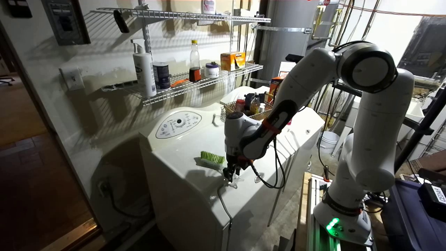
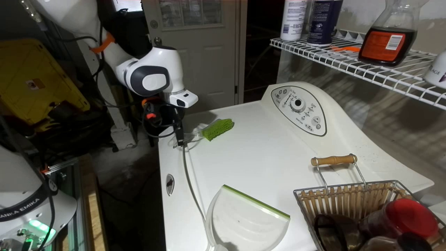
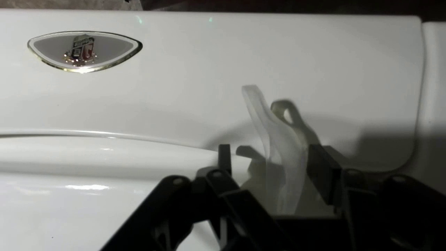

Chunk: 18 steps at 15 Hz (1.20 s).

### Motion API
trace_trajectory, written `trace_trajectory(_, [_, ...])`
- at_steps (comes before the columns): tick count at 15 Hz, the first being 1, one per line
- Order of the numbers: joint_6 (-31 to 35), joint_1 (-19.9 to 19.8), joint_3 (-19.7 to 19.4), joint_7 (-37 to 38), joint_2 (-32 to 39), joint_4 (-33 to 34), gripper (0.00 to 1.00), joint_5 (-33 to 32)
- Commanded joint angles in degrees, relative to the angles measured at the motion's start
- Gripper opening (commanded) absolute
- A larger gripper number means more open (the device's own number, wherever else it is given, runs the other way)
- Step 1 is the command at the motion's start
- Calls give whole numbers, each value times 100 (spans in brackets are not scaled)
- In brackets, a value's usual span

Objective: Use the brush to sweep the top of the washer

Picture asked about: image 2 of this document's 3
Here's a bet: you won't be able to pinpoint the white wire shelf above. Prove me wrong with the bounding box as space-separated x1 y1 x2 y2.
269 29 446 112

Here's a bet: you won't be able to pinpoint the grey metal stand leg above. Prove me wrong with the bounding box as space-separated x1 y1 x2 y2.
95 60 136 151

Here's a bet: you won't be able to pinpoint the jar with red lid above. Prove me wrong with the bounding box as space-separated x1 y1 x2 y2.
359 197 439 241

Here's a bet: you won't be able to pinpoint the orange flat item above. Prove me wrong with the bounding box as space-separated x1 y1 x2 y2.
332 43 362 56

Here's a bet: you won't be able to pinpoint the white plastic bottle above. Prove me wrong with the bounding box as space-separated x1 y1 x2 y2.
279 0 309 42

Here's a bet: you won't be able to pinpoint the yellow plastic object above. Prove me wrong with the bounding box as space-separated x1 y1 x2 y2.
0 38 92 127

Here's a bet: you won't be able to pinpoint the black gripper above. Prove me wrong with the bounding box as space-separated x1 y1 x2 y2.
142 95 187 148

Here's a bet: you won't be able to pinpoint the wooden board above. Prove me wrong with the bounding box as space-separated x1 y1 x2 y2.
86 187 109 251

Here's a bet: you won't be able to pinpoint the wire basket with wooden handle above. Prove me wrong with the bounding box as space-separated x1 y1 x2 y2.
293 152 446 251

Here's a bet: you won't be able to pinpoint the black sunglasses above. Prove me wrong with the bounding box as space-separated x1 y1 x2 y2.
312 214 357 251

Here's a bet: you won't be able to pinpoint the dark blue bottle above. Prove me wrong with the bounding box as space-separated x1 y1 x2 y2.
307 0 344 46

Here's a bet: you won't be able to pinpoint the glass jug with orange label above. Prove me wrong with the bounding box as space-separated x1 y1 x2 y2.
357 0 426 67

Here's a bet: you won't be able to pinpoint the clear dustpan with green edge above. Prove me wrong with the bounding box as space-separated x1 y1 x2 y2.
203 184 291 251

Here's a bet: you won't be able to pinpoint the white door with window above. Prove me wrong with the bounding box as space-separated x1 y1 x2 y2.
141 0 248 113

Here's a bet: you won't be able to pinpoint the white round container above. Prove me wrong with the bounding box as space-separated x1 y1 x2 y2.
422 49 446 89

